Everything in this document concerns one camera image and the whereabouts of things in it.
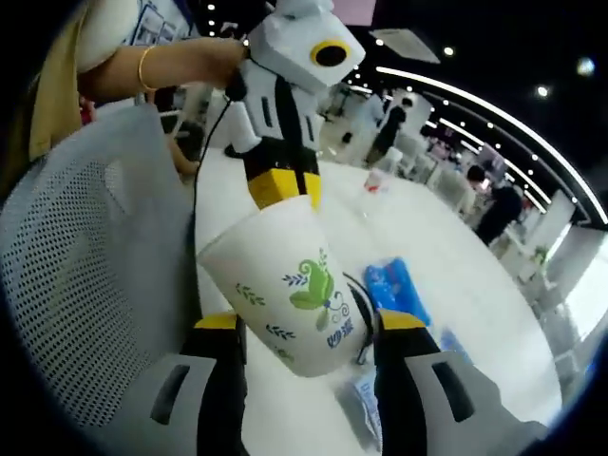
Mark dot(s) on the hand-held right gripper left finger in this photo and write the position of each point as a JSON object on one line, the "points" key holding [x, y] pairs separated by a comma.
{"points": [[214, 389]]}

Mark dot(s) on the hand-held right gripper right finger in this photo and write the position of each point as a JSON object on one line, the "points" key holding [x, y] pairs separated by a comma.
{"points": [[404, 389]]}

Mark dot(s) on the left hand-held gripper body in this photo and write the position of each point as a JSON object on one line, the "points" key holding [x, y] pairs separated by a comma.
{"points": [[290, 43]]}

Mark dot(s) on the clear plastic bag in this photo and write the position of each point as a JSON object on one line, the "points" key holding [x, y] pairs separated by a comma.
{"points": [[375, 183]]}

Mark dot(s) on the blue tissue packet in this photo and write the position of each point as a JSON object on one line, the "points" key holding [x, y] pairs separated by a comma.
{"points": [[394, 290]]}

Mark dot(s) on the white paper cup green print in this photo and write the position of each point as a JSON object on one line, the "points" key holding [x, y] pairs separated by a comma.
{"points": [[285, 266]]}

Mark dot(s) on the person's left hand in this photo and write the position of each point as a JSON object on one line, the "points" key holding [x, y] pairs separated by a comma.
{"points": [[216, 62]]}

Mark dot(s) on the ceiling air conditioner unit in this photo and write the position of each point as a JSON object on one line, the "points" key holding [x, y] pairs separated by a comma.
{"points": [[404, 45]]}

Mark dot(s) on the white table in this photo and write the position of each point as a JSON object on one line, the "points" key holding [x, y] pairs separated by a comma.
{"points": [[427, 228]]}

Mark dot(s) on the grey mesh office chair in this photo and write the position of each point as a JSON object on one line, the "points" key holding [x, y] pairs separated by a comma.
{"points": [[81, 285]]}

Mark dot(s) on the person's white sleeve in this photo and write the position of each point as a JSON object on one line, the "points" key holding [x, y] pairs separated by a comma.
{"points": [[109, 28]]}

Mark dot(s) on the curved ceiling light strip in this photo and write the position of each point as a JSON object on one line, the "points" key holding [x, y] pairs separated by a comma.
{"points": [[499, 114]]}

